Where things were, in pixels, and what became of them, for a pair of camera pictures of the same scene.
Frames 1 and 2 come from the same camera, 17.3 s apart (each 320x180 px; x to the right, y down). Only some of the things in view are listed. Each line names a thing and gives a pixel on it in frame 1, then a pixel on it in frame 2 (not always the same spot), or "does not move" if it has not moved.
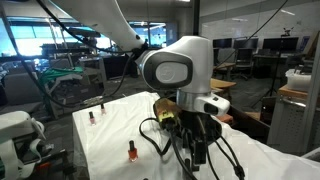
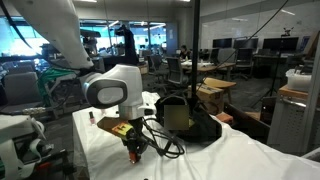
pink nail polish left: (92, 120) does not move
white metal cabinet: (293, 125) does not move
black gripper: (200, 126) → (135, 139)
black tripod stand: (282, 36) does not move
